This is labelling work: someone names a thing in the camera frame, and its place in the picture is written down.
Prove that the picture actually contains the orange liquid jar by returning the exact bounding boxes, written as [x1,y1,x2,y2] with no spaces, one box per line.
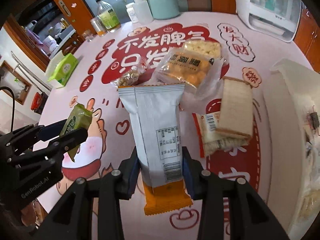
[90,17,107,37]

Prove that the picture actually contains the orange puffed snack bag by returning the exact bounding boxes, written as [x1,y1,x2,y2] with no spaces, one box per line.
[152,48,225,98]

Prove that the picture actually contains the white squeeze bottle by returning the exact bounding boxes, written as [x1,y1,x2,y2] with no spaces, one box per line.
[133,0,153,24]

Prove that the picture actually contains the small white pill bottle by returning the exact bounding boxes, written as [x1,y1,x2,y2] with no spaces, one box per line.
[126,2,139,23]

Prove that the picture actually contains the green snack packet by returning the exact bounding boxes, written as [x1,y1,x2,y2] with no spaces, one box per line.
[59,103,94,163]

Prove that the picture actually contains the white plastic bin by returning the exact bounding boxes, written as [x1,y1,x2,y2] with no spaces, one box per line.
[263,59,319,239]

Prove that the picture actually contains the white orange snack pouch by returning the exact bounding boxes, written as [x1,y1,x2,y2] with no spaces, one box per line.
[118,83,193,216]

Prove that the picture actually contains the printed pink tablecloth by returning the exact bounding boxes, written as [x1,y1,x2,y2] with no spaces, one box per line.
[39,12,309,239]

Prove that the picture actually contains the white countertop sterilizer cabinet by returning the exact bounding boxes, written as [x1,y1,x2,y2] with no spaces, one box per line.
[236,0,303,43]

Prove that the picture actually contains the white red cracker packet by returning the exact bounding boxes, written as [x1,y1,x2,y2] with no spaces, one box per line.
[192,112,249,158]

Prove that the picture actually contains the teal canister with lid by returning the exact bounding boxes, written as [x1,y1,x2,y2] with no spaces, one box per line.
[148,0,180,20]

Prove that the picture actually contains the small glass cup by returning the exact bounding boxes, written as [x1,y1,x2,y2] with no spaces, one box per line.
[82,29,94,42]

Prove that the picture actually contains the beige wafer pack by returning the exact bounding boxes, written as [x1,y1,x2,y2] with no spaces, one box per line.
[216,76,253,140]

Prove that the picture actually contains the white puffed cracker packet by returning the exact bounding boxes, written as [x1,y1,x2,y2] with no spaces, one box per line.
[183,40,221,59]

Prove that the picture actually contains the dark chocolate clear packet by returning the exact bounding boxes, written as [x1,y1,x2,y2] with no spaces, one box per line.
[303,105,319,137]

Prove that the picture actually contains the green label glass bottle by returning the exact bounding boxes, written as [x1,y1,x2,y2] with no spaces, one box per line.
[96,0,121,33]

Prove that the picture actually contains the green tissue box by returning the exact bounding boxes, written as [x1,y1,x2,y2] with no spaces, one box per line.
[44,51,79,89]

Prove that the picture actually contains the clear nut mix packet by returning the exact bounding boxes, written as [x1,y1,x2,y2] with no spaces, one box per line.
[111,59,150,88]

